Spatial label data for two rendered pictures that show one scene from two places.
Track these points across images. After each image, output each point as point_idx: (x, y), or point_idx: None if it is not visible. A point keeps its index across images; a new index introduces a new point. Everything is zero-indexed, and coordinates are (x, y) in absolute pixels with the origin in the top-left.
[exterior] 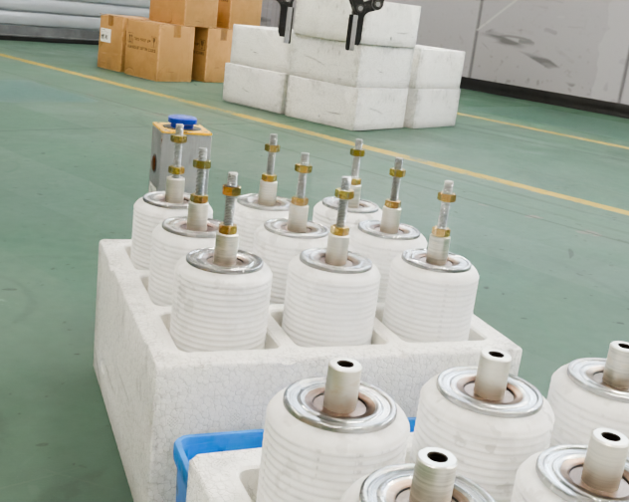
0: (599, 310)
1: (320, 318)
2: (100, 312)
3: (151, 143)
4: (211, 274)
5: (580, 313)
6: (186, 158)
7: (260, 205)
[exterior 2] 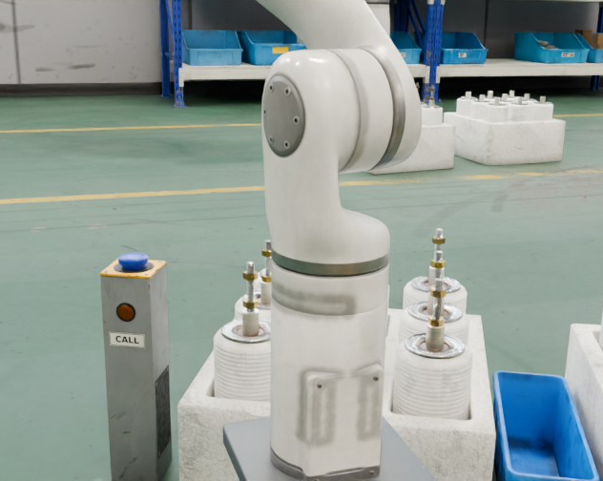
0: (240, 282)
1: None
2: (210, 468)
3: (104, 295)
4: (462, 356)
5: (240, 289)
6: (159, 294)
7: None
